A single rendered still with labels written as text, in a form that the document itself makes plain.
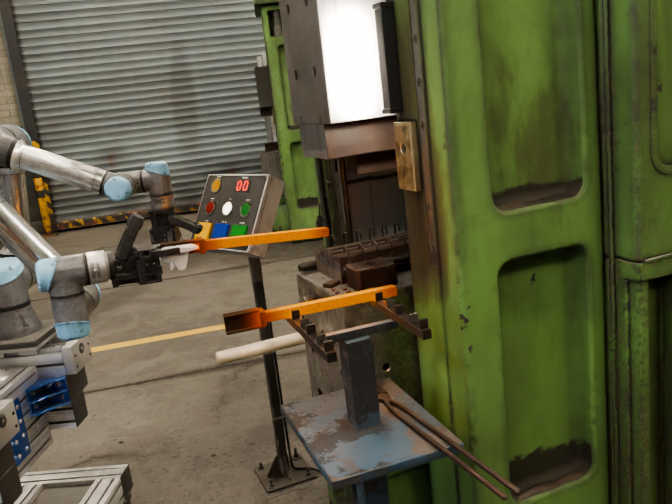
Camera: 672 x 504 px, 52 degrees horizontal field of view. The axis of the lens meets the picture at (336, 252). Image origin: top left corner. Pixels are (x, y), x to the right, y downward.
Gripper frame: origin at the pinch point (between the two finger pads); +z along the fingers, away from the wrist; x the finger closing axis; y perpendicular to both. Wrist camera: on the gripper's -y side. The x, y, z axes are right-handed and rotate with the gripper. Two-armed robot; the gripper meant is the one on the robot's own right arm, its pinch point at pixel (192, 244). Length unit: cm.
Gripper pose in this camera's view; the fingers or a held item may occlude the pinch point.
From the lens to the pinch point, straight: 170.6
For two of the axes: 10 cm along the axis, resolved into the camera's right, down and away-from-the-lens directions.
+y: 0.7, 9.7, 2.2
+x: 3.8, 1.8, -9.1
